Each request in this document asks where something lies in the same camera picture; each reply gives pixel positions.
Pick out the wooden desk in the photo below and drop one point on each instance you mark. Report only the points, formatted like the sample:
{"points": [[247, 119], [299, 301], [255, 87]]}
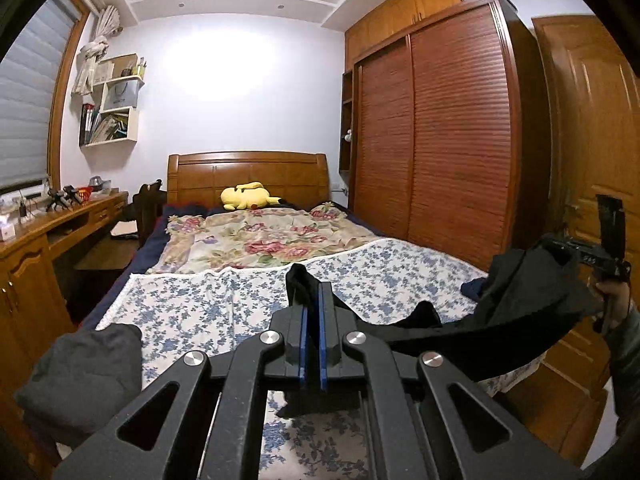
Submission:
{"points": [[30, 280]]}

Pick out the tied beige curtain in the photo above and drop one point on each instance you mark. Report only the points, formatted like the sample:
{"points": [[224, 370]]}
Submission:
{"points": [[95, 55]]}

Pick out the dark grey folded cloth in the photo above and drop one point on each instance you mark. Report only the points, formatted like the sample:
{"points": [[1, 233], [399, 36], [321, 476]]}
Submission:
{"points": [[75, 380]]}

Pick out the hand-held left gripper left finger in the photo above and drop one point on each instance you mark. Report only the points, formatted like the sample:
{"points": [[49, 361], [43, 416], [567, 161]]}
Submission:
{"points": [[303, 345]]}

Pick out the person's right forearm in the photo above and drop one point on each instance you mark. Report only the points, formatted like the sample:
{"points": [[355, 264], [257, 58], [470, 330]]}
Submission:
{"points": [[625, 360]]}

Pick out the wooden bed headboard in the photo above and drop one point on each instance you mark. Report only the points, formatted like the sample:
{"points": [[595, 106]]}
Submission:
{"points": [[250, 170]]}

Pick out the grey window blind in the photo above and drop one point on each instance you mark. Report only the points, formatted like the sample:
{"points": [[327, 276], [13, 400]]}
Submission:
{"points": [[25, 120]]}

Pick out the wooden door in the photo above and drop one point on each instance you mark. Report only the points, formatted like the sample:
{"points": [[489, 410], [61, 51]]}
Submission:
{"points": [[590, 135]]}

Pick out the white wall shelf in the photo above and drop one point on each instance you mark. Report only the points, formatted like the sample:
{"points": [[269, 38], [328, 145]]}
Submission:
{"points": [[120, 110]]}

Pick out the dark wooden chair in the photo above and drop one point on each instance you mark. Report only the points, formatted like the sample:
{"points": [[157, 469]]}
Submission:
{"points": [[145, 210]]}

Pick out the beige floral blanket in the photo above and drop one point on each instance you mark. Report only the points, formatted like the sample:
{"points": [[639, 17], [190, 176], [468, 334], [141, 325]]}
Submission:
{"points": [[260, 240]]}

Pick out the red basket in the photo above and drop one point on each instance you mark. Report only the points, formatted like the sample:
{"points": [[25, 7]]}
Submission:
{"points": [[84, 193]]}

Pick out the yellow plush toy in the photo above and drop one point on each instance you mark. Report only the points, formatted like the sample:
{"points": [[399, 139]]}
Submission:
{"points": [[245, 197]]}

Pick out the person's right hand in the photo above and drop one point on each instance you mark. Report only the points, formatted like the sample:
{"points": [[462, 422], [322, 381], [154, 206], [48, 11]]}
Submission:
{"points": [[616, 302]]}

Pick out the wooden louvered wardrobe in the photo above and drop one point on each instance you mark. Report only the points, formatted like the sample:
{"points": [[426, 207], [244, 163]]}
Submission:
{"points": [[450, 135]]}

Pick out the small white box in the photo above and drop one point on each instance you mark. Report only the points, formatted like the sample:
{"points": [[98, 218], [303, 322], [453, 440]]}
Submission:
{"points": [[7, 227]]}

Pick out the black double-breasted coat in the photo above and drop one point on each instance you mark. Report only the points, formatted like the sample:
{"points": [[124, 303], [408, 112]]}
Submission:
{"points": [[520, 305]]}

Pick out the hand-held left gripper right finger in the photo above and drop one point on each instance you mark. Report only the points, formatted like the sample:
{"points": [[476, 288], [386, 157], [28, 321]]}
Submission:
{"points": [[322, 345]]}

